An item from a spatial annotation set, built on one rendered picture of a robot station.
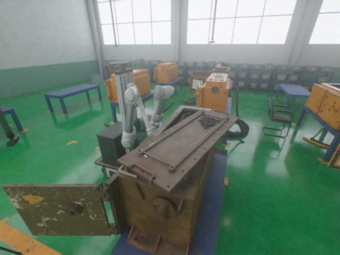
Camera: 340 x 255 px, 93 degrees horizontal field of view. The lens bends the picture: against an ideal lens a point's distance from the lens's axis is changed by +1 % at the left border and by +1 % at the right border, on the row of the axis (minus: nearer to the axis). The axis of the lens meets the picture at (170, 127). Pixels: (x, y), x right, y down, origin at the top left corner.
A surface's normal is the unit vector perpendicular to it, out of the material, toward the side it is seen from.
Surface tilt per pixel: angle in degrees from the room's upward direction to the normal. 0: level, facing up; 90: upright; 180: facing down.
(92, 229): 90
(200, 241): 0
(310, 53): 90
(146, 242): 0
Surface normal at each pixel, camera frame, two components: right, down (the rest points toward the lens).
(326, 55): -0.35, 0.42
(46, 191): 0.00, 0.45
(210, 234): 0.00, -0.89
